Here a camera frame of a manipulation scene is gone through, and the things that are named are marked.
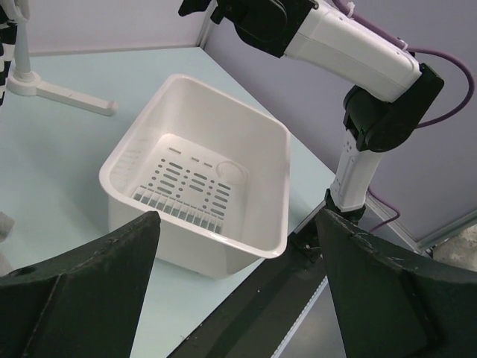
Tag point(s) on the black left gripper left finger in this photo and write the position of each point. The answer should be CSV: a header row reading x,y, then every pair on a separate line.
x,y
85,302

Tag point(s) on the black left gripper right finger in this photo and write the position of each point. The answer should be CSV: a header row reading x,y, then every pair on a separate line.
x,y
391,302

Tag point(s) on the black white striped tank top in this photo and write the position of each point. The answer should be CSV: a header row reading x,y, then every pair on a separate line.
x,y
8,41

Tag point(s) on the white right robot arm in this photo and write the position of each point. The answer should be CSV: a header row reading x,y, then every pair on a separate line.
x,y
391,90

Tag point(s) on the white plastic basket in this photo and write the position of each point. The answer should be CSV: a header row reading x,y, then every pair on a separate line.
x,y
215,169

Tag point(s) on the white clothes rack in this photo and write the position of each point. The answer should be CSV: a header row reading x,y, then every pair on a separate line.
x,y
23,81

